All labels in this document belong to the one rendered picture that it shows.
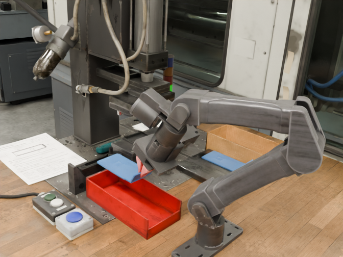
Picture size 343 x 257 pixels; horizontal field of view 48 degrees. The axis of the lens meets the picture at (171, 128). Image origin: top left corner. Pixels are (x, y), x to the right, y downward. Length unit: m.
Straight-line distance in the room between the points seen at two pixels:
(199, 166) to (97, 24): 0.54
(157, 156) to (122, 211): 0.19
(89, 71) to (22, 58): 3.00
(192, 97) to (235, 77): 0.97
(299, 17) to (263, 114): 0.78
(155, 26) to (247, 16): 0.65
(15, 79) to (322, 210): 3.60
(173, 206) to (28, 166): 0.51
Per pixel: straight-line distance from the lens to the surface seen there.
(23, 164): 1.32
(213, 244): 0.94
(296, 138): 0.74
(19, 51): 4.28
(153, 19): 1.11
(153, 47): 1.13
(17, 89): 4.34
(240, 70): 1.73
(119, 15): 1.14
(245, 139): 1.43
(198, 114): 0.79
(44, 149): 1.41
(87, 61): 1.30
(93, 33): 1.25
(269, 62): 1.63
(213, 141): 1.37
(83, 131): 1.42
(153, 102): 0.84
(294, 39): 1.51
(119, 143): 1.23
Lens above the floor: 1.53
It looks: 24 degrees down
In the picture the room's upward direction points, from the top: 3 degrees clockwise
